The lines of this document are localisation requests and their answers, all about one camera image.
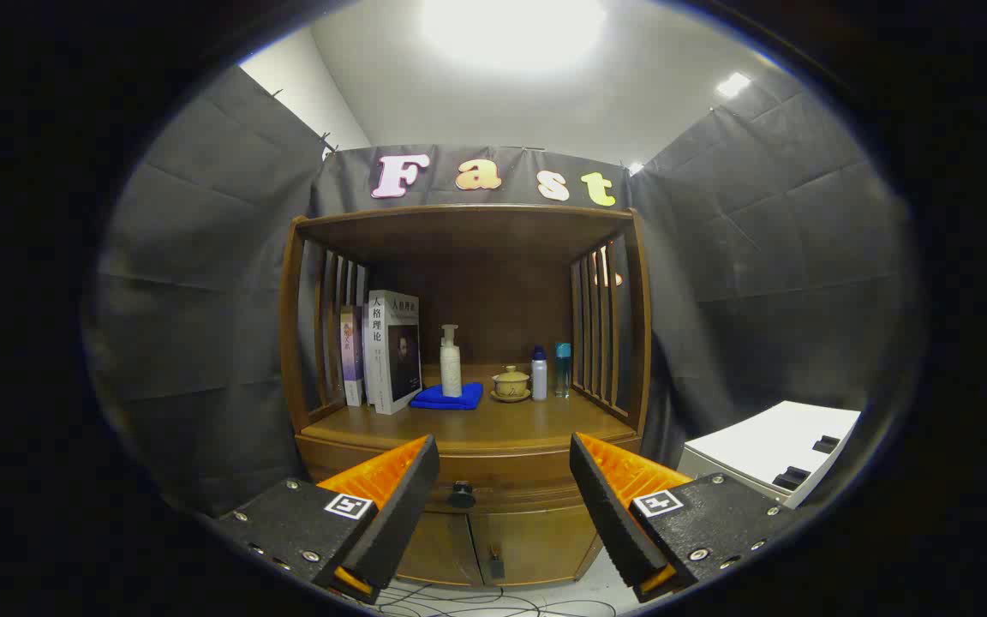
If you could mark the wooden cabinet door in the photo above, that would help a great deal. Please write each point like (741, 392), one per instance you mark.
(545, 544)
(442, 548)

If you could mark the clear bottle with teal cap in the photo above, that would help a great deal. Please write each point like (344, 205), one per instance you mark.
(562, 368)

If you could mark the white storage cabinet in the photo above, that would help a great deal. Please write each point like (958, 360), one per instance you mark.
(768, 446)

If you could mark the thin purple book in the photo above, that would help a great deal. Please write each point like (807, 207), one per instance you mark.
(351, 360)

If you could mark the small ceiling light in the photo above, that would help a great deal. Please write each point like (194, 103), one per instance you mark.
(733, 84)

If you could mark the black door latch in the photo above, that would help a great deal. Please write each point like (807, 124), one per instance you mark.
(496, 566)

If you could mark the folded blue cloth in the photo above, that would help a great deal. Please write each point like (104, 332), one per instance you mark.
(429, 399)

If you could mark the wooden countertop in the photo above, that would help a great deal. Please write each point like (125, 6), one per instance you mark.
(528, 424)

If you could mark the white pump bottle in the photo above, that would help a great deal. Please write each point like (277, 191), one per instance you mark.
(451, 375)

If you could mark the brown wooden cabinet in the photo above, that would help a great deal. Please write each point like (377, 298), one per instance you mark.
(493, 291)

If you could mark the large ceiling light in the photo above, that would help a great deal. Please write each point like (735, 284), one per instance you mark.
(511, 30)

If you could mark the thick white portrait book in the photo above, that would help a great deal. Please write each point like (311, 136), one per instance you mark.
(391, 360)

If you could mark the white bottle with blue cap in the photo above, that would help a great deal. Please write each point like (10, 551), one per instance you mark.
(538, 381)

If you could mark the yellow lidded teacup with saucer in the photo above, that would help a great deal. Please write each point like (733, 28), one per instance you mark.
(511, 383)

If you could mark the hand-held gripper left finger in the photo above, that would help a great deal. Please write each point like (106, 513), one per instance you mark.
(399, 523)

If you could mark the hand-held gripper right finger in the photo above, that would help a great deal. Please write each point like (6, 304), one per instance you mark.
(609, 514)

